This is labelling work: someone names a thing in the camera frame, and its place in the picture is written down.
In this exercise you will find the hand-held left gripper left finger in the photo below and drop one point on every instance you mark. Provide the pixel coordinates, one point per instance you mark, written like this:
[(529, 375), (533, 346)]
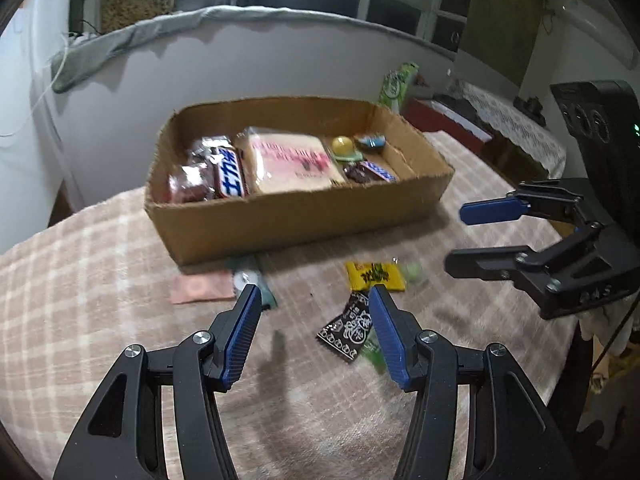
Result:
[(242, 342)]

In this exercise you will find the leopard print board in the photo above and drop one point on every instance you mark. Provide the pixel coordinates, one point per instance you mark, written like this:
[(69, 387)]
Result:
[(135, 0)]

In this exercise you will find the pink wafer packet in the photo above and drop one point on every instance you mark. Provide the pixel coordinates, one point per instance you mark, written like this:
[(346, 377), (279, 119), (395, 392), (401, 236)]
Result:
[(290, 165)]

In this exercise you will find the yellow jelly cup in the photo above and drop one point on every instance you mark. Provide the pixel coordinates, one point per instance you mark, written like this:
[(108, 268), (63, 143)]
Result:
[(344, 146)]

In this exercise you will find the blue candy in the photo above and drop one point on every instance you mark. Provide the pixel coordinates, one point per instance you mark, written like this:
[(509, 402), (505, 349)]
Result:
[(371, 141)]

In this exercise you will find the dark figurine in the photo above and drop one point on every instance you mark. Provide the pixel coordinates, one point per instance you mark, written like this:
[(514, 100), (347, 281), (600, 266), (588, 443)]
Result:
[(532, 106)]

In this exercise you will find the black patterned snack packet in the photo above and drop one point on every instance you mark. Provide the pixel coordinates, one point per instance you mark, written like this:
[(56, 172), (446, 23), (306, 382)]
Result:
[(347, 330)]

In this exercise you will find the tall green box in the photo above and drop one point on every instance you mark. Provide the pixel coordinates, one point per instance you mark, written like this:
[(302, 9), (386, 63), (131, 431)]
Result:
[(395, 87)]

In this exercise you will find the large brown chocolate bar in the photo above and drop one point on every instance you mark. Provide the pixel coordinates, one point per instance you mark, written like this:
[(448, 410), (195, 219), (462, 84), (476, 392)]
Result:
[(230, 180)]

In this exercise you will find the red box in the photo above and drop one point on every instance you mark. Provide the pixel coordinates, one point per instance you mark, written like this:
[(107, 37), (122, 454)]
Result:
[(435, 120)]

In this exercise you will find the white curved pipe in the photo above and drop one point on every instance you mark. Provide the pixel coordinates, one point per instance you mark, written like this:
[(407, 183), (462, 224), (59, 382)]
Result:
[(590, 20)]

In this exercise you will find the flat pink packet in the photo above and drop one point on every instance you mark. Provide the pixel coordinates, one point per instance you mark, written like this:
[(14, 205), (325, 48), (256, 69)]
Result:
[(200, 287)]

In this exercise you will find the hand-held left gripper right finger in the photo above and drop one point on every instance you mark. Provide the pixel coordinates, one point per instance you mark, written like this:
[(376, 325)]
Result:
[(390, 345)]

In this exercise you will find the white window frame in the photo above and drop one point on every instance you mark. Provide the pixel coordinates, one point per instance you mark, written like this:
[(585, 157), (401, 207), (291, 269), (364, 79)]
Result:
[(366, 2)]

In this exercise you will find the yellow candy packet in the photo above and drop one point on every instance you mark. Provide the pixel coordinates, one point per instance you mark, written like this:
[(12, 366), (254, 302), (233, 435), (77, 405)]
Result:
[(375, 275)]

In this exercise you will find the lace-covered side table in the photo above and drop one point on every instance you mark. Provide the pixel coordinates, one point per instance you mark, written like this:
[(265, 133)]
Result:
[(520, 130)]

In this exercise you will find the pale green candy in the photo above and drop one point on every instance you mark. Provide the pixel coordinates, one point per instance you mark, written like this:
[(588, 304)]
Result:
[(414, 272)]

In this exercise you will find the small brown chocolate bar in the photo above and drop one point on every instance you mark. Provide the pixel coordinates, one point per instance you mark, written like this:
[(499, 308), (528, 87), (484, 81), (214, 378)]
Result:
[(377, 171)]

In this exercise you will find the green candy wrapper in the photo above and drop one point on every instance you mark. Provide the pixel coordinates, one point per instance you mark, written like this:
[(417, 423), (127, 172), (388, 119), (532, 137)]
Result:
[(372, 355)]

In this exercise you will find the grey windowsill cloth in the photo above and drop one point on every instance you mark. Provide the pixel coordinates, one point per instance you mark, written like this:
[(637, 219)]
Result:
[(125, 37)]

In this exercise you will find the white wardrobe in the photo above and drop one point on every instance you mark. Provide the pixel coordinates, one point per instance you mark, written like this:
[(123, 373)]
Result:
[(25, 175)]

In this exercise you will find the cardboard box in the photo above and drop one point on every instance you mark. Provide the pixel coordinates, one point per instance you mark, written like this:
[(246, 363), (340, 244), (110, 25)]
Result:
[(300, 225)]

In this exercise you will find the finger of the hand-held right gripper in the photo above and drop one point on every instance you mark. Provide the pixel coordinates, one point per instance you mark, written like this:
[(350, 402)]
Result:
[(492, 211), (490, 265)]

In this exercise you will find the dark red snack packet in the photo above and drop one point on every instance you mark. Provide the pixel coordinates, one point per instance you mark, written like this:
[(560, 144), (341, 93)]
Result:
[(189, 187)]

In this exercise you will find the small grey-green packet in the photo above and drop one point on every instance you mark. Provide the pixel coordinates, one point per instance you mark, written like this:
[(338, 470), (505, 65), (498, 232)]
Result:
[(248, 277)]

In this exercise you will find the olive curtain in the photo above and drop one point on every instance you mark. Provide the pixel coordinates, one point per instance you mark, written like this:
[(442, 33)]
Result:
[(505, 20)]

